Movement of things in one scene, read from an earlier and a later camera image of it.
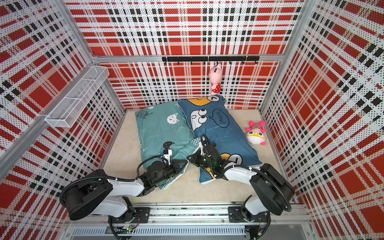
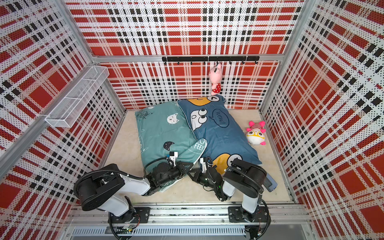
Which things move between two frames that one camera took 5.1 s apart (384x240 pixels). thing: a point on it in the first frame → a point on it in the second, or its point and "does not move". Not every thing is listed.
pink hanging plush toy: x=215 y=77 does not move
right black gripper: x=195 y=157 → x=198 y=173
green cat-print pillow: x=158 y=124 does not move
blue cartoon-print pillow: x=223 y=142 does not move
